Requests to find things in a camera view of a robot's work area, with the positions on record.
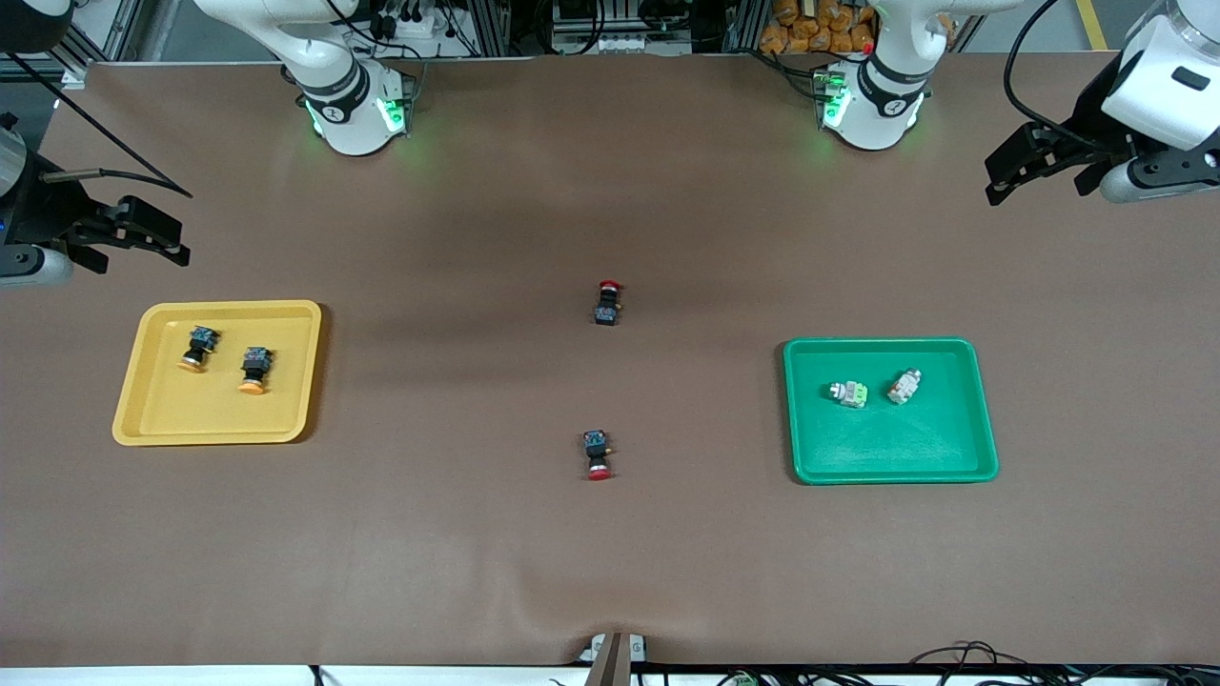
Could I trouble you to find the yellow mushroom pushbutton switch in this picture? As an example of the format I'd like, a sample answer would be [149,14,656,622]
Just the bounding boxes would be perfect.
[237,347,275,394]
[177,326,222,373]

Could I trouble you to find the yellow plastic tray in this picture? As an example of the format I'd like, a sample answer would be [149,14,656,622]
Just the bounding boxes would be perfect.
[112,300,323,447]

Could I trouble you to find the pile of orange packages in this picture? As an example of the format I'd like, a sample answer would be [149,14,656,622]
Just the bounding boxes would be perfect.
[760,0,876,55]

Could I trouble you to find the green plastic tray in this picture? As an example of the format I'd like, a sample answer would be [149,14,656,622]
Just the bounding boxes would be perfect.
[783,337,1000,485]

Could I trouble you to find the white power strip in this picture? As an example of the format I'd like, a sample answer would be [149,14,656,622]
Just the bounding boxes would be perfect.
[376,10,449,60]

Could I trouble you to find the brown table mat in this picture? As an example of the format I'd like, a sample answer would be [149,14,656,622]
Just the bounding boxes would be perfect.
[0,52,1220,668]

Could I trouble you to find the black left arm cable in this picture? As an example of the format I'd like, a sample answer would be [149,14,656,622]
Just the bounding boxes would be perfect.
[1003,0,1135,153]

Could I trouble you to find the black cable bundle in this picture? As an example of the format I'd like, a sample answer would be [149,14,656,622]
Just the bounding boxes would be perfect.
[905,640,1059,686]

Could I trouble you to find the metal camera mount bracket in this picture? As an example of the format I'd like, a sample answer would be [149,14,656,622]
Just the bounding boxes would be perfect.
[579,632,649,686]

